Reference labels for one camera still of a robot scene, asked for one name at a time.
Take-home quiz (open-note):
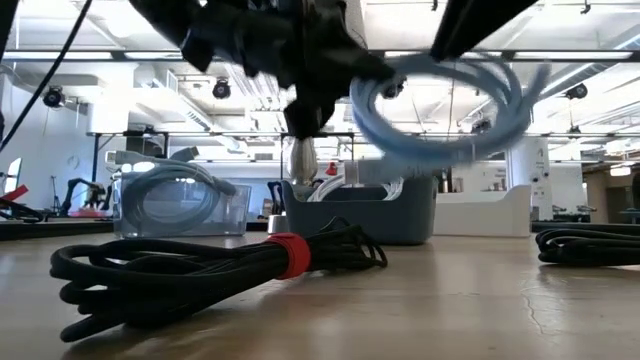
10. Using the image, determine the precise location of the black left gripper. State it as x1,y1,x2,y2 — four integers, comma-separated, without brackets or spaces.
199,0,405,142

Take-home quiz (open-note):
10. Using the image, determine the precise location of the light blue cable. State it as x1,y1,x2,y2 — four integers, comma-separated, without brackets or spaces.
121,169,224,235
348,52,552,170
113,148,237,197

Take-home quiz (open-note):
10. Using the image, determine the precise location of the white cable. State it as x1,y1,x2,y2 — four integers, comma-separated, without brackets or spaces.
305,172,405,204

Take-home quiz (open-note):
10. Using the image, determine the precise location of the small black cable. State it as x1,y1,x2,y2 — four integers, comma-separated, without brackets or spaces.
534,227,640,267

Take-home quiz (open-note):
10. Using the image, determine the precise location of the black cable with red strap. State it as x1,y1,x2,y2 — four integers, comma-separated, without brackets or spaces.
48,223,390,344

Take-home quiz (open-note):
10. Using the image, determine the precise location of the dark blue plastic bin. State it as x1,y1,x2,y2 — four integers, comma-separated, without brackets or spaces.
280,174,439,246

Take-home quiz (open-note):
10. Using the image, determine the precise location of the white plastic bin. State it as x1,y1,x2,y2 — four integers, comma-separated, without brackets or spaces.
432,183,533,239

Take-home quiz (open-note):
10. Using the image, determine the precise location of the white room column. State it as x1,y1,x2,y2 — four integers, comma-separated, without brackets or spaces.
505,137,552,221

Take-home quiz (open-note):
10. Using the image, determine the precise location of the clear plastic bin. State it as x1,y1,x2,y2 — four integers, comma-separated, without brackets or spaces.
112,172,253,239

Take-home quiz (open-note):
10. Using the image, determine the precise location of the thin black hanging cable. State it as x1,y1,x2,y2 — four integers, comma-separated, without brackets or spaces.
0,0,95,152

